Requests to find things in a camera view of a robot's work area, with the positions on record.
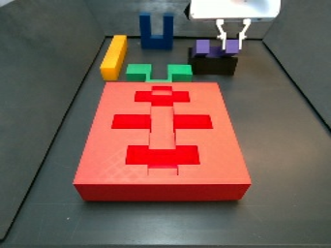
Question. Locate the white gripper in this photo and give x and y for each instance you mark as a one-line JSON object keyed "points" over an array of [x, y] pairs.
{"points": [[258, 10]]}

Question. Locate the purple U-shaped block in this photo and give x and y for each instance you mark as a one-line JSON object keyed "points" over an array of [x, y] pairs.
{"points": [[203, 49]]}

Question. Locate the red puzzle board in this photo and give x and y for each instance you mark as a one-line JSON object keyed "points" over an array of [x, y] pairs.
{"points": [[162, 145]]}

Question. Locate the blue U-shaped block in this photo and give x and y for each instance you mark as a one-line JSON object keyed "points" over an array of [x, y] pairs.
{"points": [[156, 41]]}

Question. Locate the green stepped block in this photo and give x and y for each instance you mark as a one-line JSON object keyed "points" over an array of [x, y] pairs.
{"points": [[140, 72]]}

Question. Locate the yellow long bar block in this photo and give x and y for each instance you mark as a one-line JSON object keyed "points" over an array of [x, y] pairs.
{"points": [[114, 58]]}

